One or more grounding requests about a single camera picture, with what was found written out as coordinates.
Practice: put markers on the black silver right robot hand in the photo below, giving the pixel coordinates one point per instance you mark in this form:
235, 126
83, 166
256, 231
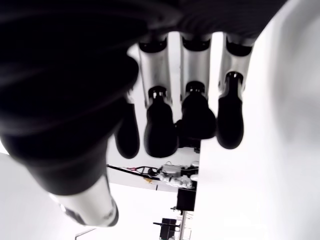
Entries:
62, 87

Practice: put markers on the grey equipment cluster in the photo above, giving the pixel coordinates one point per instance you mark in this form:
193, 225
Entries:
172, 172

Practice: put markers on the black box on pole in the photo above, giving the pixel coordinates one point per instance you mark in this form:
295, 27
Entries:
186, 198

